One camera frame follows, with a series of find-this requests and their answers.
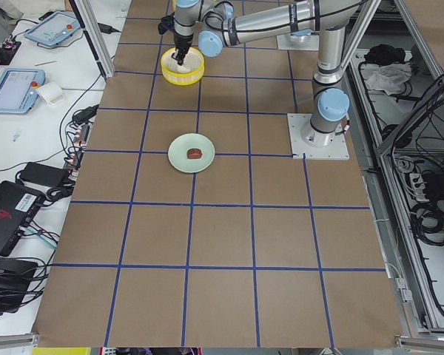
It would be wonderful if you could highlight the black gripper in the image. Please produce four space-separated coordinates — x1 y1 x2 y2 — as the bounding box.
172 35 191 64

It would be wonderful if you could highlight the white steamed bun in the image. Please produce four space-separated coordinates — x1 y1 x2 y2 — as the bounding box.
177 65 192 74

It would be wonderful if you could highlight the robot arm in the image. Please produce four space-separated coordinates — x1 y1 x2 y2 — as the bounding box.
158 0 370 135

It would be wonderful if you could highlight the yellow lower steamer layer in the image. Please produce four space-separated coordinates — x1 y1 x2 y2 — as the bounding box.
160 48 205 86

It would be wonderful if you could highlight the pale green plate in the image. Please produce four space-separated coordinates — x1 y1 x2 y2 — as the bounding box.
168 133 215 173

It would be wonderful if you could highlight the brown chocolate bun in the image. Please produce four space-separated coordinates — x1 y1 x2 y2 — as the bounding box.
186 148 203 160

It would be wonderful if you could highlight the upper blue teach pendant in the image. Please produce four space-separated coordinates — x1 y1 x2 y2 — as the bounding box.
24 11 81 48

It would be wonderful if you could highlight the blue teach pendant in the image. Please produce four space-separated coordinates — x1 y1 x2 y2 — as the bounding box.
0 68 46 115
24 11 81 48

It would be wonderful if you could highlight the lower blue teach pendant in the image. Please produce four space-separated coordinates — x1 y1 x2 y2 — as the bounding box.
0 68 46 115

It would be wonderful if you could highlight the black power adapter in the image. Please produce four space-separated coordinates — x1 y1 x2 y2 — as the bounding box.
15 162 70 187

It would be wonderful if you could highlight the crumpled cloth pile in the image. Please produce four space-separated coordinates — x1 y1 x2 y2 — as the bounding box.
364 44 412 95

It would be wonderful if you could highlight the black mini computer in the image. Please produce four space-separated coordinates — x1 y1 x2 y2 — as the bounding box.
0 180 45 257

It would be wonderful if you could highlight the black box lower left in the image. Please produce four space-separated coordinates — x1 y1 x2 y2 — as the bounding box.
0 258 38 316

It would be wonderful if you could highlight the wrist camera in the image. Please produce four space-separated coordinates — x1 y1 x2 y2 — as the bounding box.
158 14 175 36

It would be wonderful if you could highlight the aluminium frame post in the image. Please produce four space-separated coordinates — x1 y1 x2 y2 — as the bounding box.
70 0 115 81

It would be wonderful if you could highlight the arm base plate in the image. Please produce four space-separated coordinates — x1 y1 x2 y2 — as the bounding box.
277 33 319 51
287 113 349 160

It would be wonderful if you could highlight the black cable bundle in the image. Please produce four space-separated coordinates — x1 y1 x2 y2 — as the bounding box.
410 199 444 247

